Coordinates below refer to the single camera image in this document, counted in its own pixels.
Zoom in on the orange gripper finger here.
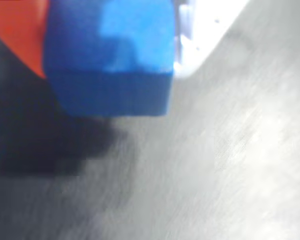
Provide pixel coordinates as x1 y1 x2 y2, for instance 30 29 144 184
0 0 50 80

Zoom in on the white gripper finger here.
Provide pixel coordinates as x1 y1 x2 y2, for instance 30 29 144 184
173 0 250 79

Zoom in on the blue cube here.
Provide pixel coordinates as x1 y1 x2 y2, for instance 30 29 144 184
43 0 176 118

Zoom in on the black felt mat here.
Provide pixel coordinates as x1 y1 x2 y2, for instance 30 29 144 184
0 23 300 240

